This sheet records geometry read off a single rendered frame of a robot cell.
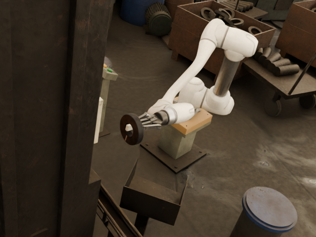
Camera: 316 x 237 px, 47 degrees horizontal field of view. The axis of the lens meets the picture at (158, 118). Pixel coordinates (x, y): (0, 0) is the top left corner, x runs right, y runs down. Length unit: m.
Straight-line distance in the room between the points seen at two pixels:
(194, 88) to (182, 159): 0.63
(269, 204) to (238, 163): 0.95
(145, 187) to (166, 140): 1.13
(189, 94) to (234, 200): 0.84
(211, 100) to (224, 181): 0.68
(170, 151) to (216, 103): 0.58
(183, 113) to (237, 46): 0.53
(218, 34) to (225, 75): 0.32
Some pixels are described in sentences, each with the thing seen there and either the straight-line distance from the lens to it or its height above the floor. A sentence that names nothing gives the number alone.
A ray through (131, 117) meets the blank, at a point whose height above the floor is 0.90.
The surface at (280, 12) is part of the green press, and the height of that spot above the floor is 0.17.
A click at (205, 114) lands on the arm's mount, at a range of 2.80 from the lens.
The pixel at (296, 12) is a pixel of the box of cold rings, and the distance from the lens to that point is 5.27.
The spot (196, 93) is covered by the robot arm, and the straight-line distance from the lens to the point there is 2.61.
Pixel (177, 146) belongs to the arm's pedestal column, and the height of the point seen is 0.15.
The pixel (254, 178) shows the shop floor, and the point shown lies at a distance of 3.06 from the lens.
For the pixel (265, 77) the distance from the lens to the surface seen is 3.92.
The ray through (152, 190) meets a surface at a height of 0.60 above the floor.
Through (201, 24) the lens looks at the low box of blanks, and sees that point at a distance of 4.10.
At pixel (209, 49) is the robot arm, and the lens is 2.14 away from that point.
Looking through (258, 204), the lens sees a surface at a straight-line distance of 2.22.
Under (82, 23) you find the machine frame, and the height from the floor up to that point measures 1.53.
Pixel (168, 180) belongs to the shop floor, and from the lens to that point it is 2.75.
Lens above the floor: 1.89
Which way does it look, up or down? 35 degrees down
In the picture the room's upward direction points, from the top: 14 degrees clockwise
